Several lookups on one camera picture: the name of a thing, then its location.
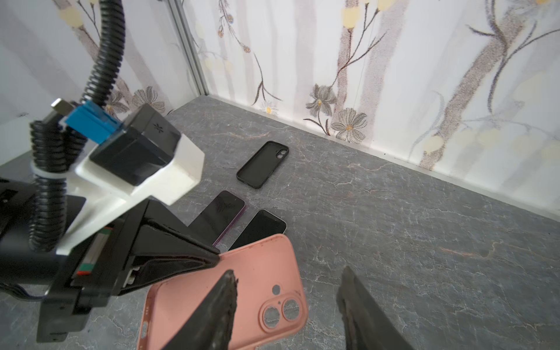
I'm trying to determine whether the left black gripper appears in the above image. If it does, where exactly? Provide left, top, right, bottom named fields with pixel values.
left=36, top=200, right=220, bottom=343

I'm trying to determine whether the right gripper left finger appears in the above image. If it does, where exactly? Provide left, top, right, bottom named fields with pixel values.
left=163, top=270, right=238, bottom=349

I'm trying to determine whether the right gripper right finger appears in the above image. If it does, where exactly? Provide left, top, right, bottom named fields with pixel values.
left=336, top=266, right=412, bottom=349

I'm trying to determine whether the purple phone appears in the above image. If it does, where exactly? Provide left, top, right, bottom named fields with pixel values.
left=188, top=190, right=246, bottom=246

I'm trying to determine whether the pink phone case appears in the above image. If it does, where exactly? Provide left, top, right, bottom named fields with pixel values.
left=137, top=234, right=309, bottom=349

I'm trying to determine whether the black phone case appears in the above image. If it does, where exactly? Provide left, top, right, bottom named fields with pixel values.
left=236, top=141, right=290, bottom=189

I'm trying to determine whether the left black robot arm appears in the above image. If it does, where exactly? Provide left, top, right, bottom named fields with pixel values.
left=1, top=1, right=219, bottom=343

